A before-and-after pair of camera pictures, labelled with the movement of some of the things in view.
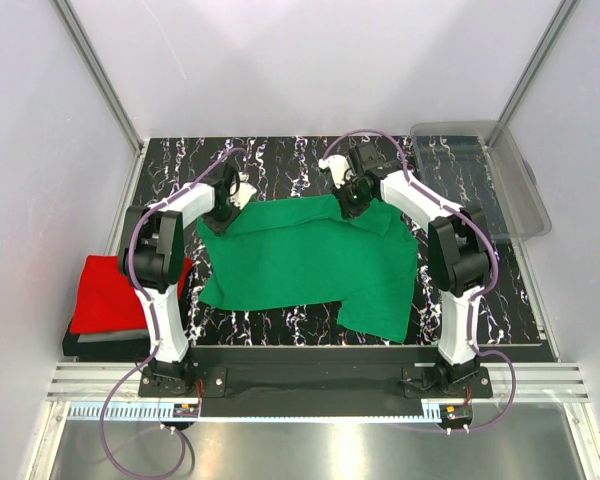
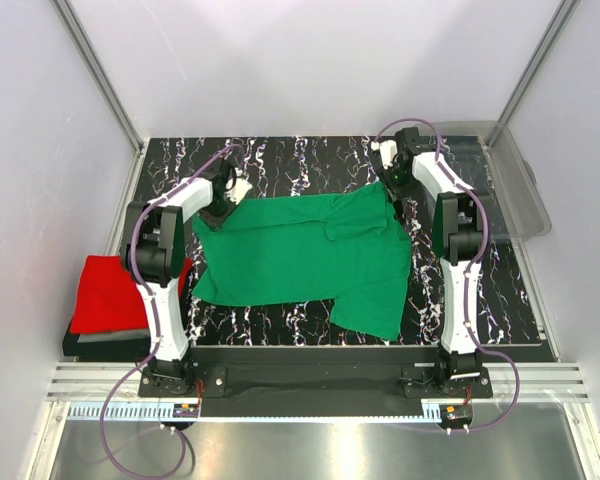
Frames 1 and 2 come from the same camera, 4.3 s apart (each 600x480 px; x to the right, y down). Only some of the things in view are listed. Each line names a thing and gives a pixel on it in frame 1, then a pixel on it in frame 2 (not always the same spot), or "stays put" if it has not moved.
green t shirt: [311, 252] stays put
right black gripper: [348, 210] to [396, 191]
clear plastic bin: [474, 163] stays put
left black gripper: [220, 228] stays put
